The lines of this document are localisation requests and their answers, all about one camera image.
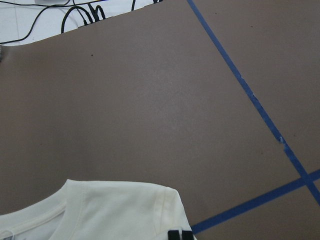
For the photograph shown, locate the cream long-sleeve cat shirt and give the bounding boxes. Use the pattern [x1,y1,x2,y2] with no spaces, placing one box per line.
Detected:
[0,179,195,240]

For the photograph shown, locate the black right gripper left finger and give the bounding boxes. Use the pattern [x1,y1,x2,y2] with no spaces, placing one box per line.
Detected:
[168,230,179,240]

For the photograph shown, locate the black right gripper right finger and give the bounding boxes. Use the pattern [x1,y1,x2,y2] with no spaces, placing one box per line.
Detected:
[181,230,194,240]

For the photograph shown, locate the black table cables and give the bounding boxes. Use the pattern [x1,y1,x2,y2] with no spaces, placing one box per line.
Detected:
[0,0,163,43]

